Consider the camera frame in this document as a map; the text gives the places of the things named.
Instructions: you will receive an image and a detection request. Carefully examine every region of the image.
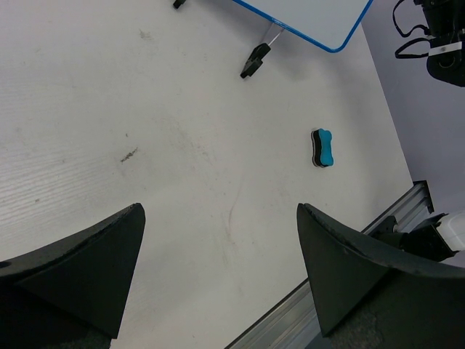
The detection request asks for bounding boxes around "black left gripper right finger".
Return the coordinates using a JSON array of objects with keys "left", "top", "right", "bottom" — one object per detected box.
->
[{"left": 296, "top": 202, "right": 465, "bottom": 349}]

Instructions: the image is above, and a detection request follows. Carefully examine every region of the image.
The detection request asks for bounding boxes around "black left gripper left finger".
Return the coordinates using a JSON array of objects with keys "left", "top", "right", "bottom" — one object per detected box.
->
[{"left": 1, "top": 203, "right": 145, "bottom": 348}]

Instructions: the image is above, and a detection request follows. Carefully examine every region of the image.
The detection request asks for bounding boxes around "blue black eraser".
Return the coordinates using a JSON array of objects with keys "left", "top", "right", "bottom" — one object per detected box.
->
[{"left": 311, "top": 129, "right": 334, "bottom": 168}]

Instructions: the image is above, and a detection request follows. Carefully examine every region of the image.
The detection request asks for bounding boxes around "blue framed whiteboard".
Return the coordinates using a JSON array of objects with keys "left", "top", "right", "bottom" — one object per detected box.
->
[{"left": 237, "top": 0, "right": 372, "bottom": 53}]

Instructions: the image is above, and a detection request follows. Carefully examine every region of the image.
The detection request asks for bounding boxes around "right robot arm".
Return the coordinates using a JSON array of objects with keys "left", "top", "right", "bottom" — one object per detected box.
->
[{"left": 363, "top": 1, "right": 464, "bottom": 213}]

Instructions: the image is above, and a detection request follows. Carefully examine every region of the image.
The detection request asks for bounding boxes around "metal whiteboard stand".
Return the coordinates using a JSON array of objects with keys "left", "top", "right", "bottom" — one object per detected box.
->
[{"left": 172, "top": 0, "right": 286, "bottom": 80}]

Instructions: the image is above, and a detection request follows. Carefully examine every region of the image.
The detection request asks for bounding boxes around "aluminium front rail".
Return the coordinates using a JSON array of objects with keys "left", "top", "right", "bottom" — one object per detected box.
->
[{"left": 228, "top": 180, "right": 434, "bottom": 348}]

